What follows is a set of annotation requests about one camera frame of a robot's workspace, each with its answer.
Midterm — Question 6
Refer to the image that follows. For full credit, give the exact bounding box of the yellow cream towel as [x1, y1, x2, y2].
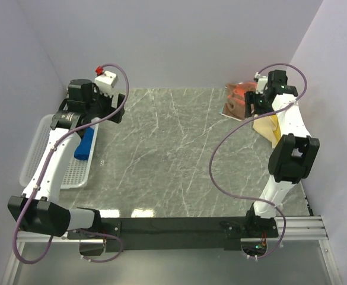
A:
[253, 115, 281, 148]

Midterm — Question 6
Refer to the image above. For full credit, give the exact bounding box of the blue towel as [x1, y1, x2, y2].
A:
[74, 128, 94, 161]

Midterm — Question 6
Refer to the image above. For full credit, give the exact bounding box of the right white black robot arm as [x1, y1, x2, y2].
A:
[244, 69, 320, 238]

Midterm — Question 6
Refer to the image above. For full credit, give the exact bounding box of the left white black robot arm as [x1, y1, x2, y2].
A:
[8, 72, 125, 239]

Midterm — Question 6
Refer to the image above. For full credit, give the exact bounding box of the brown orange towel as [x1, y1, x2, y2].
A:
[220, 82, 257, 121]

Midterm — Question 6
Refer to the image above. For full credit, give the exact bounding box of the white perforated plastic basket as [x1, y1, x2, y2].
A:
[19, 114, 98, 189]

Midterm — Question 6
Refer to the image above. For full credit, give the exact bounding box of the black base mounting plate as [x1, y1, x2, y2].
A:
[68, 217, 279, 253]

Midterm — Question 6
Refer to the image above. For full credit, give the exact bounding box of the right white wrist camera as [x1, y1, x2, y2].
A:
[254, 72, 268, 94]

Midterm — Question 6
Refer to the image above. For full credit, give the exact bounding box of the aluminium rail frame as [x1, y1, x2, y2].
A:
[1, 87, 340, 285]

